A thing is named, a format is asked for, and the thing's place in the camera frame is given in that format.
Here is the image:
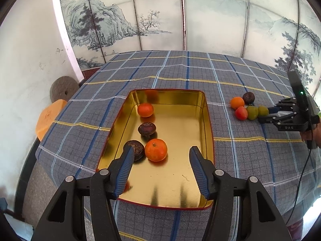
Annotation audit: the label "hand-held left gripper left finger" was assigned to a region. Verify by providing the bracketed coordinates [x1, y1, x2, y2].
[31, 146, 136, 241]

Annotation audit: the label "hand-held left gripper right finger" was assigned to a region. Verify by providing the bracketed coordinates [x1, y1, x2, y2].
[189, 146, 293, 241]

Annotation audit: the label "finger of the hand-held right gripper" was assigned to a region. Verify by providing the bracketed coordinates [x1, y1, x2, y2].
[267, 97, 298, 114]
[258, 111, 296, 125]

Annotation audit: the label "dark mangosteen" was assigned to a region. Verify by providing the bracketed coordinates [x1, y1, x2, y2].
[242, 92, 256, 104]
[123, 140, 145, 162]

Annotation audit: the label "orange tangerine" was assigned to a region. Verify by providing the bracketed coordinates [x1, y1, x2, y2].
[137, 103, 154, 118]
[145, 138, 168, 162]
[230, 97, 245, 110]

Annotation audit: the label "red tin with gold inside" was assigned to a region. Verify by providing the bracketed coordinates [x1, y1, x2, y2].
[95, 89, 215, 211]

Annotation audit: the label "dark passion fruit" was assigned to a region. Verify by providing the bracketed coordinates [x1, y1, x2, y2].
[138, 122, 157, 138]

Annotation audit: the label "person's right hand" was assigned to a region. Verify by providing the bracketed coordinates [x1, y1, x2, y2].
[302, 123, 321, 149]

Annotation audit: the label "red peach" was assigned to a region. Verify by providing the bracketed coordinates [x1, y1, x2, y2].
[235, 106, 249, 120]

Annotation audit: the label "plaid grey blue tablecloth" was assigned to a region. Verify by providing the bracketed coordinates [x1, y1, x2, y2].
[35, 50, 314, 241]

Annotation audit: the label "orange cushion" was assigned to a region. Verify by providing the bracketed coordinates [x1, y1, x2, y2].
[35, 99, 68, 142]

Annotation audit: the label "grey round millstone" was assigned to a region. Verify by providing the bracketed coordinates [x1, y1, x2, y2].
[50, 77, 80, 104]

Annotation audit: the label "dark red wooden ledge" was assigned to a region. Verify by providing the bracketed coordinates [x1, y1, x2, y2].
[81, 68, 102, 81]

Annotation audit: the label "painted folding screen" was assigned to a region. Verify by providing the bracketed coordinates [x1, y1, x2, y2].
[51, 0, 321, 91]

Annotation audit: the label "black cable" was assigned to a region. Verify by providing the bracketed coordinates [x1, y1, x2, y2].
[286, 148, 314, 228]

